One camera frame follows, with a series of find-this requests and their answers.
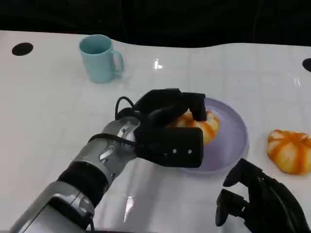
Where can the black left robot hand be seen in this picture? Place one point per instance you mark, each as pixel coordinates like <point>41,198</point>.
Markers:
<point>160,104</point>

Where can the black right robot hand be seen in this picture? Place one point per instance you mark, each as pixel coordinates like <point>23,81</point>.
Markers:
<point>272,206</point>

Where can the orange and white bread roll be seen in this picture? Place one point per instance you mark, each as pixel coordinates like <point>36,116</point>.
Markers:
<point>289,151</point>
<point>209,128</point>

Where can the pale green mug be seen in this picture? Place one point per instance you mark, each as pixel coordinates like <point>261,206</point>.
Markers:
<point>97,61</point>

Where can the lilac plate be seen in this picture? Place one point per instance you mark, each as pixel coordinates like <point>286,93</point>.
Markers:
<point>230,136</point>

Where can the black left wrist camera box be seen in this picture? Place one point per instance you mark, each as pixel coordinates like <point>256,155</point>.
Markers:
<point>175,148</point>

